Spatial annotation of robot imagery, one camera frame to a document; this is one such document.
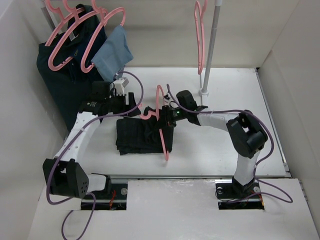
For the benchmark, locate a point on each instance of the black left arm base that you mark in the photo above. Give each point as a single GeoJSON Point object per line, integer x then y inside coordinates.
{"type": "Point", "coordinates": [110, 194]}

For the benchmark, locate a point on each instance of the grey rack pole right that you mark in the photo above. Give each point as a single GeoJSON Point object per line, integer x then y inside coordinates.
{"type": "Point", "coordinates": [217, 7]}

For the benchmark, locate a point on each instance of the grey rack pole left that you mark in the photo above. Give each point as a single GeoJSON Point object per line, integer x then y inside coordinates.
{"type": "Point", "coordinates": [48, 15]}

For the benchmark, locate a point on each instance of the dark navy hanging trousers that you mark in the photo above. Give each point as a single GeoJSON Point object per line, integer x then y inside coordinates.
{"type": "Point", "coordinates": [67, 95]}

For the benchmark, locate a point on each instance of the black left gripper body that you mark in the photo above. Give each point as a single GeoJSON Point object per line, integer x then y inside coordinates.
{"type": "Point", "coordinates": [117, 104]}

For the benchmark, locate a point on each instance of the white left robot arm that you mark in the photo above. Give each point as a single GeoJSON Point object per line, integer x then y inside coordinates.
{"type": "Point", "coordinates": [63, 174]}

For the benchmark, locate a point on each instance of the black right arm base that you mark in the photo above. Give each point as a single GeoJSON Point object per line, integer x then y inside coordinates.
{"type": "Point", "coordinates": [233, 196]}

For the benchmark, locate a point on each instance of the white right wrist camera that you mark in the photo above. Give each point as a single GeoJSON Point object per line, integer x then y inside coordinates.
{"type": "Point", "coordinates": [166, 99]}

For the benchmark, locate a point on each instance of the light blue hanging garment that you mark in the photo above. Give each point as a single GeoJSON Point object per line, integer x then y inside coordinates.
{"type": "Point", "coordinates": [113, 55]}

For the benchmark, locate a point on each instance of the black trousers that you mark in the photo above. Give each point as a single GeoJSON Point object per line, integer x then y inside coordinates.
{"type": "Point", "coordinates": [138, 136]}

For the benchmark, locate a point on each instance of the grey rack pole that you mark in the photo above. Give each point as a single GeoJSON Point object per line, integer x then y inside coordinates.
{"type": "Point", "coordinates": [217, 7]}
{"type": "Point", "coordinates": [48, 15]}

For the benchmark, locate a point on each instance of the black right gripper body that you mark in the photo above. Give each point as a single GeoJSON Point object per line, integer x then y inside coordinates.
{"type": "Point", "coordinates": [171, 115]}

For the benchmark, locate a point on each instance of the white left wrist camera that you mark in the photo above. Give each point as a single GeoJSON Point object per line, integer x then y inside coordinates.
{"type": "Point", "coordinates": [119, 86]}

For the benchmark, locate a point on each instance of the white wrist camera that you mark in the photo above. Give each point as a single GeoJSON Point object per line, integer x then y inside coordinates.
{"type": "Point", "coordinates": [119, 86]}
{"type": "Point", "coordinates": [166, 99]}

